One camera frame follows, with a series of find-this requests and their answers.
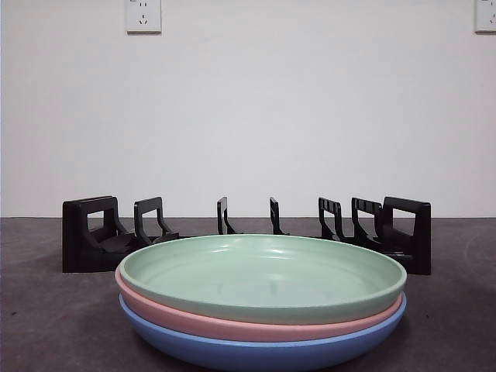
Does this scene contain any green round plate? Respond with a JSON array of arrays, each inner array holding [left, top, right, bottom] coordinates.
[[119, 234, 408, 326]]

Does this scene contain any pink round plate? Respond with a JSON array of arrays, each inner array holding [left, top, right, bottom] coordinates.
[[114, 269, 406, 343]]

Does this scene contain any black plastic dish rack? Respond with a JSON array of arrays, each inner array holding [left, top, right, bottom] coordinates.
[[61, 195, 432, 276]]

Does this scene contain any white wall power outlet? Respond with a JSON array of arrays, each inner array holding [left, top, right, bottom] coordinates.
[[124, 0, 162, 34], [474, 0, 496, 33]]

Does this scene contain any blue round plate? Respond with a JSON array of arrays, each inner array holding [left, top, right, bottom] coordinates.
[[118, 292, 408, 371]]

